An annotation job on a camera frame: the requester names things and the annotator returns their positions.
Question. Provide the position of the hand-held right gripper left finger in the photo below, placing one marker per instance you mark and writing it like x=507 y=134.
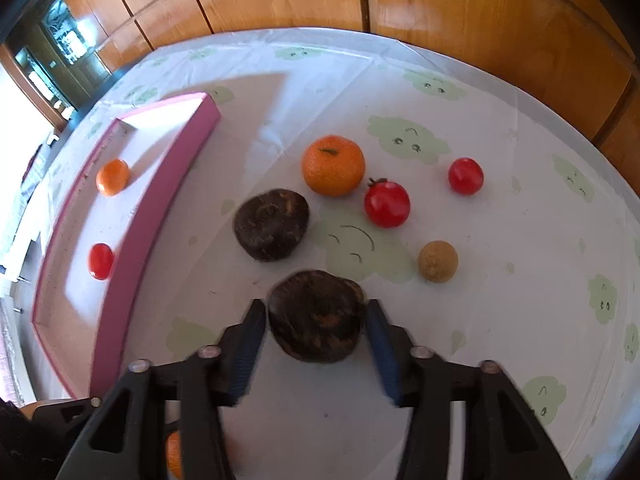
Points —
x=245 y=355

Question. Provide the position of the pink shallow tray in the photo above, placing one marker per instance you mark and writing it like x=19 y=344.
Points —
x=150 y=240

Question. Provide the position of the dark brown wrinkled fruit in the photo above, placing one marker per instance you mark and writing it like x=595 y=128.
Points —
x=272 y=225
x=315 y=315

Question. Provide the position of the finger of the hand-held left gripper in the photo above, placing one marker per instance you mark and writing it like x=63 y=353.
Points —
x=50 y=422

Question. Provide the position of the tan round longan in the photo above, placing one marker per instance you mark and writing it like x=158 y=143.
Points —
x=438 y=261

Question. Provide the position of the large orange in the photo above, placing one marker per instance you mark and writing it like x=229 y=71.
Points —
x=333 y=166

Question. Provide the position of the glass door with wooden frame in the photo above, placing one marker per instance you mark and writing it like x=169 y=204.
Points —
x=75 y=60

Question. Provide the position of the white cloud-print tablecloth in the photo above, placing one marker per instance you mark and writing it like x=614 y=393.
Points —
x=500 y=310

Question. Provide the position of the red tomato with stem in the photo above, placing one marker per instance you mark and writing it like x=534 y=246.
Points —
x=386 y=205

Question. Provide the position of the small orange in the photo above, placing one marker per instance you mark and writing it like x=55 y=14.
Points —
x=112 y=177

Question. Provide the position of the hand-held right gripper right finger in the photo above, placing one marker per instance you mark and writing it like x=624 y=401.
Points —
x=385 y=355

